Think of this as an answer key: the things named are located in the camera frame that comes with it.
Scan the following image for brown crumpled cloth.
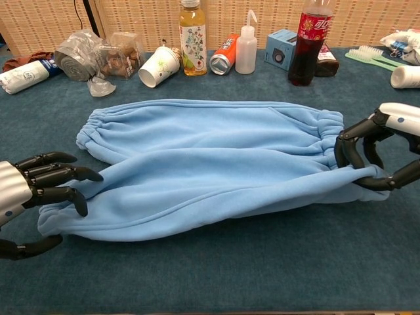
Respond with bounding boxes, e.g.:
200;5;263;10
2;51;54;72

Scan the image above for white squeeze wash bottle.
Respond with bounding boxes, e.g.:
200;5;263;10
234;9;258;75

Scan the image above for blue carpet table cover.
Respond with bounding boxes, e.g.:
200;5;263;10
0;45;420;312

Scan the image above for thin black hanging cable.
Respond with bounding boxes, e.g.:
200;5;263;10
72;0;83;32

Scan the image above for grey roll in plastic bag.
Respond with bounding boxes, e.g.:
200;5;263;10
53;28;106;82

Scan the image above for white printed plastic bag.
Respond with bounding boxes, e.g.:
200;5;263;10
379;28;420;65

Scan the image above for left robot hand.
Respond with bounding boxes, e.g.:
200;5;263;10
0;151;104;262

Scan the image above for white paper cup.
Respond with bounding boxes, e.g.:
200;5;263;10
138;45;182;89

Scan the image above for light blue fleece pants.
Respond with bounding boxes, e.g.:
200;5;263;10
36;100;391;243

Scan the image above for cola bottle with red label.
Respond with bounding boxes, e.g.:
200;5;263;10
287;0;335;87

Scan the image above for white tube with blue cap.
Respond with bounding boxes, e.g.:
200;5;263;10
0;58;63;95

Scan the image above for dark pouch with purple label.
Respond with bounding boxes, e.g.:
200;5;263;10
314;42;341;78

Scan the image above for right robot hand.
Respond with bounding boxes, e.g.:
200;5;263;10
333;102;420;192

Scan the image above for bamboo folding screen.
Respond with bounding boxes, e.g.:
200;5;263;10
0;0;420;57

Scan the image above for blue binder clip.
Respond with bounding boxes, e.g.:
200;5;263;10
390;41;408;57

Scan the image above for yellow tea bottle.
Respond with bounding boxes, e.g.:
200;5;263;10
178;0;209;77

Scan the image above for white roll right edge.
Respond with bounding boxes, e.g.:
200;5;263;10
390;64;420;89

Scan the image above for clear bag of snacks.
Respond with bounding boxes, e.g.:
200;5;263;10
94;31;147;80

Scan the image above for orange soda can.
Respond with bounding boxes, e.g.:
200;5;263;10
209;33;240;75

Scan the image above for light blue cardboard box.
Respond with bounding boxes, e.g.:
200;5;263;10
264;28;299;72

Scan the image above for crumpled clear plastic piece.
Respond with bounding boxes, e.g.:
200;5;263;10
87;75;117;98

